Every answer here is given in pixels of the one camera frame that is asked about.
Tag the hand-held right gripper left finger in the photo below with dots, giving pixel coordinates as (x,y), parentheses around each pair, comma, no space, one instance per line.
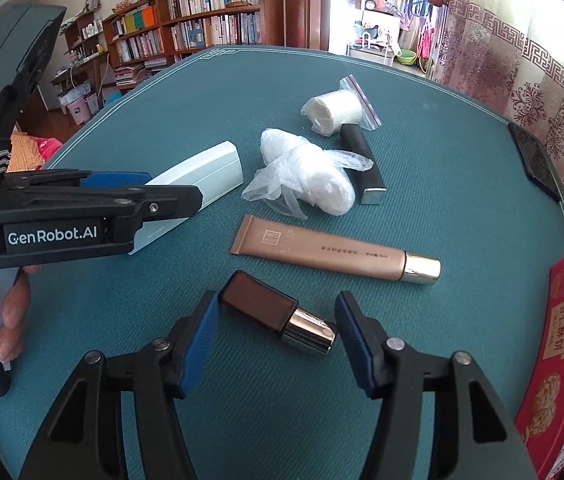
(201,340)

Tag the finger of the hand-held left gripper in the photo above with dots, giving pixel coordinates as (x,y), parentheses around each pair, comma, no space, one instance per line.
(172,200)
(117,178)

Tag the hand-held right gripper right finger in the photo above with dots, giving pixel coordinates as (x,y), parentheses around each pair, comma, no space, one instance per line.
(357,340)

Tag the white power bank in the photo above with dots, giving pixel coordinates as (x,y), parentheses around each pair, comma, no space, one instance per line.
(202,175)

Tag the brown bottle with metallic cap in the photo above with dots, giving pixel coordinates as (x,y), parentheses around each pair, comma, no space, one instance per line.
(262,305)

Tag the red gift box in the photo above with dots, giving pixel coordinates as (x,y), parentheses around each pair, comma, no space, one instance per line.
(562,320)

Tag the green desktop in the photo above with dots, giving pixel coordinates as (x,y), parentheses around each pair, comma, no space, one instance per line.
(462,210)

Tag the person's left hand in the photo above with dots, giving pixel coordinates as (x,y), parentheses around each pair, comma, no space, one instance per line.
(14,305)

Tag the red blanket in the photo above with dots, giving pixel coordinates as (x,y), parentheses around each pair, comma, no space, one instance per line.
(49,150)

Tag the orange pillow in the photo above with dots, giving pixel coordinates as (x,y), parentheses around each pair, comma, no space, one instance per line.
(24,152)

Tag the pink storage bin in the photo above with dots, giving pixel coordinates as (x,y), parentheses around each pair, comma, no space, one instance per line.
(79,107)

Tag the brown tube with gold cap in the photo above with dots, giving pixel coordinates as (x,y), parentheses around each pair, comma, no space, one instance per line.
(322,252)

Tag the wooden side shelf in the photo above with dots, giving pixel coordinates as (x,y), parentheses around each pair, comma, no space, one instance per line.
(84,45)

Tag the plastic-wrapped white roll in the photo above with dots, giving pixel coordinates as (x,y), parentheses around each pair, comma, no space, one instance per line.
(312,175)

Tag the black tube with silver end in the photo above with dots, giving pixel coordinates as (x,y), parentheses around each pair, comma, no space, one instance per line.
(362,160)

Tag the zip bag with cotton roll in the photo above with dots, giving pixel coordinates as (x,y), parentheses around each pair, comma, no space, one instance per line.
(334,110)

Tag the wooden bookshelf with books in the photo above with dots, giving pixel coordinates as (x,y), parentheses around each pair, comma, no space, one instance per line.
(202,10)

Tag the black corner pad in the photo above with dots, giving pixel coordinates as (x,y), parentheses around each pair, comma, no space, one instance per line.
(534,160)

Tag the green plastic basin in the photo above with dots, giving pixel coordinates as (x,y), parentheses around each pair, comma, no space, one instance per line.
(407,58)

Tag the patterned curtain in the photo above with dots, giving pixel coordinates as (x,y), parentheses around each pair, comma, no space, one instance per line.
(537,85)

